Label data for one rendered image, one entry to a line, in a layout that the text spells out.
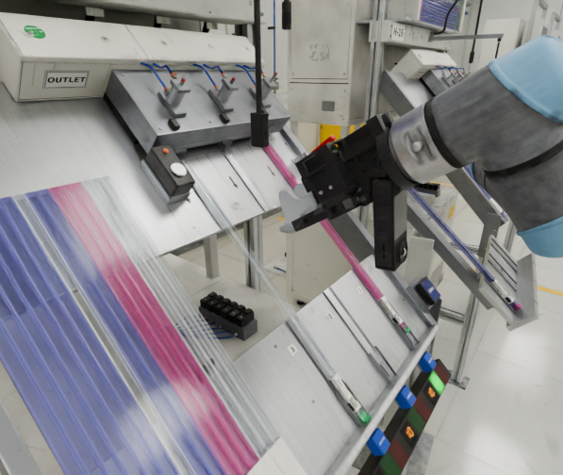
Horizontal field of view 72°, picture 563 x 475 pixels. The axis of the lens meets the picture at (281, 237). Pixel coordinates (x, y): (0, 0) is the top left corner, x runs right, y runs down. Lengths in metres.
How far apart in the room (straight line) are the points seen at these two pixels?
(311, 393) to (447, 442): 1.09
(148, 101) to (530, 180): 0.53
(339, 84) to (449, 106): 1.33
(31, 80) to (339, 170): 0.44
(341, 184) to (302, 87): 1.38
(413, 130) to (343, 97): 1.30
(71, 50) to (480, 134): 0.54
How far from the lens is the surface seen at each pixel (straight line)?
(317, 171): 0.46
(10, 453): 0.46
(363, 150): 0.45
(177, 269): 1.30
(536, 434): 1.82
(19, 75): 0.65
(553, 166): 0.41
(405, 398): 0.73
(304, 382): 0.60
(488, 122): 0.39
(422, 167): 0.41
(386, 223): 0.45
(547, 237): 0.43
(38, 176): 0.60
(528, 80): 0.38
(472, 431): 1.73
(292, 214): 0.52
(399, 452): 0.72
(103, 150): 0.65
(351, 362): 0.68
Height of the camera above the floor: 1.21
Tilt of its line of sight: 23 degrees down
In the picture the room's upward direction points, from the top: straight up
